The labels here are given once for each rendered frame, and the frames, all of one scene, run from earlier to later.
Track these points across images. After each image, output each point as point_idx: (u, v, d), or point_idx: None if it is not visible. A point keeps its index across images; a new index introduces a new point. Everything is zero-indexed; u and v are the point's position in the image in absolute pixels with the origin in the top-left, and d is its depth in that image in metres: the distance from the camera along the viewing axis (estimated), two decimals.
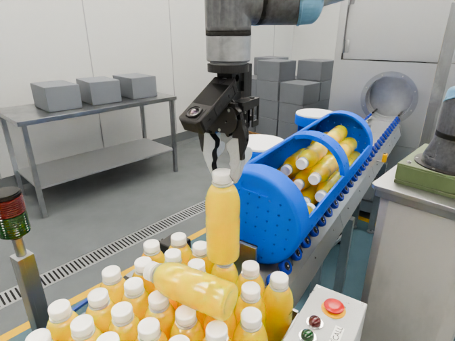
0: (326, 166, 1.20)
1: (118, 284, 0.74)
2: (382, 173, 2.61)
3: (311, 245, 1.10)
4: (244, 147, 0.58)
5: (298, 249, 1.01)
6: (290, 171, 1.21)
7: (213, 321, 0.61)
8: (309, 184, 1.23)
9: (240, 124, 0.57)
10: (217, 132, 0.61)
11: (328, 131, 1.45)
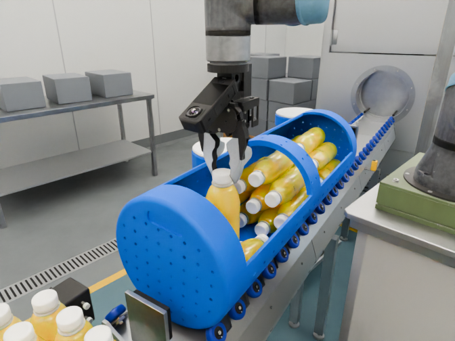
0: (289, 182, 0.91)
1: None
2: (375, 180, 2.32)
3: (264, 291, 0.81)
4: (244, 147, 0.58)
5: (241, 302, 0.72)
6: (243, 189, 0.92)
7: None
8: (268, 205, 0.94)
9: (240, 124, 0.57)
10: (217, 132, 0.61)
11: (300, 134, 1.16)
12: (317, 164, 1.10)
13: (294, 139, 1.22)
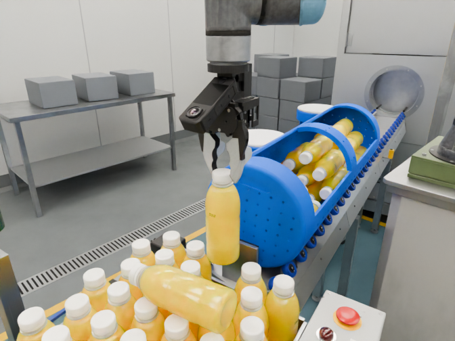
0: (331, 161, 1.11)
1: (102, 289, 0.65)
2: (387, 171, 2.53)
3: (316, 245, 1.01)
4: (244, 147, 0.58)
5: (302, 248, 0.92)
6: (293, 166, 1.12)
7: (208, 333, 0.52)
8: (313, 180, 1.14)
9: (240, 124, 0.57)
10: (217, 132, 0.61)
11: (333, 124, 1.36)
12: None
13: None
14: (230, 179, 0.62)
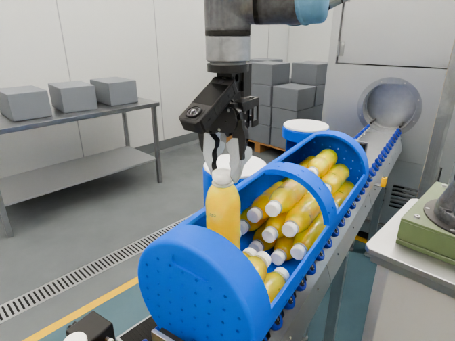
0: (305, 211, 0.91)
1: None
2: (382, 191, 2.33)
3: (284, 323, 0.81)
4: (244, 147, 0.58)
5: None
6: (259, 217, 0.92)
7: None
8: (284, 233, 0.94)
9: (240, 124, 0.57)
10: (217, 132, 0.61)
11: (313, 157, 1.16)
12: (330, 188, 1.10)
13: (307, 160, 1.23)
14: (230, 179, 0.62)
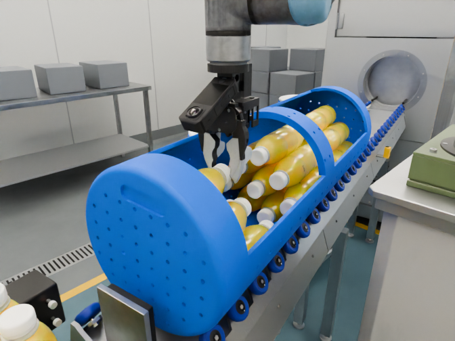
0: (297, 161, 0.77)
1: None
2: (384, 172, 2.19)
3: (270, 287, 0.68)
4: (244, 147, 0.58)
5: (242, 299, 0.59)
6: (244, 169, 0.78)
7: None
8: (272, 188, 0.80)
9: (240, 124, 0.57)
10: (217, 132, 0.61)
11: (308, 113, 1.03)
12: None
13: None
14: (229, 176, 0.62)
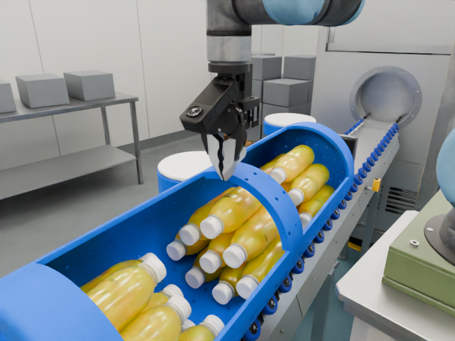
0: (258, 230, 0.65)
1: None
2: (376, 195, 2.08)
3: None
4: (240, 149, 0.59)
5: None
6: (195, 239, 0.66)
7: None
8: None
9: (240, 126, 0.57)
10: (217, 132, 0.61)
11: (282, 156, 0.91)
12: (302, 195, 0.84)
13: (275, 160, 0.97)
14: (162, 274, 0.50)
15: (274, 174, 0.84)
